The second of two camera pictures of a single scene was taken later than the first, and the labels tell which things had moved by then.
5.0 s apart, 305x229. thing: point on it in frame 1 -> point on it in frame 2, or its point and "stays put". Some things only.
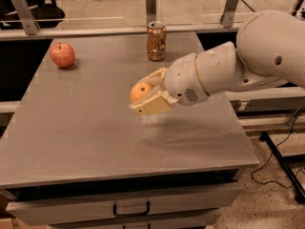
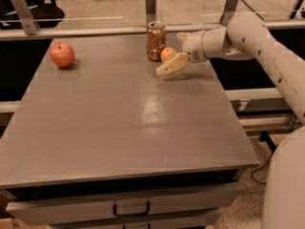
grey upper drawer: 30,211 stays put
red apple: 62,53 stays put
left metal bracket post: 24,11 stays put
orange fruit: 139,90 -> 166,52
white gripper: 182,78 -> 193,47
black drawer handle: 120,216 stays put
